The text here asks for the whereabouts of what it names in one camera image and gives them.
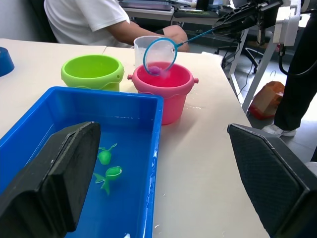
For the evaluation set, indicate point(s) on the pink plastic bucket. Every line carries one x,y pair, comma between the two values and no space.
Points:
171,104

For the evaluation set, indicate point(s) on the green toy fish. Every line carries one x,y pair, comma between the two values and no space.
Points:
112,172
105,156

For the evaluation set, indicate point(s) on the blue plastic container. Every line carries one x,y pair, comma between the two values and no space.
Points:
5,62

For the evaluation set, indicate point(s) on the clear plastic measuring cup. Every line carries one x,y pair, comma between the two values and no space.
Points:
139,53

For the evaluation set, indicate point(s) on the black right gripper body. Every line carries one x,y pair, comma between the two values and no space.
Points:
268,15

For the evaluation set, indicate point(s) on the blue plastic tub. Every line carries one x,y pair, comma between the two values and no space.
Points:
128,153

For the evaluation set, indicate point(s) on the green plastic bucket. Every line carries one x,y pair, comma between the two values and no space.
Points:
81,80

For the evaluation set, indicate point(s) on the pink toy fish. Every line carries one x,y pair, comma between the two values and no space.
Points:
155,70

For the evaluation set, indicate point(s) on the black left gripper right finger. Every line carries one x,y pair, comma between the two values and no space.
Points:
270,178

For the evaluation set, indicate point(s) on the orange bag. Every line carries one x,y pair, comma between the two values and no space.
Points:
267,99

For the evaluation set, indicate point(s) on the person in white shirt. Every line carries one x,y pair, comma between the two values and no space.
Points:
81,19

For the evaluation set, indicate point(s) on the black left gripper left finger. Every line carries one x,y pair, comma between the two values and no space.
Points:
44,178

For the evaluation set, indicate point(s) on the blue fishing net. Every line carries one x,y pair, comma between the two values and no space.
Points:
198,36

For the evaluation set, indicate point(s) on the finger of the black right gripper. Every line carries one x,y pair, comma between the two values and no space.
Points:
237,13
239,26

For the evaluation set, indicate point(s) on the white desk frame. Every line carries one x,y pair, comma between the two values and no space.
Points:
257,74

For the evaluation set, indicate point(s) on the person in black trousers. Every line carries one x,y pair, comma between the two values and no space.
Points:
297,94

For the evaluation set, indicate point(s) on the black office chair base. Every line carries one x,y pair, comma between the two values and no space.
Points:
247,53

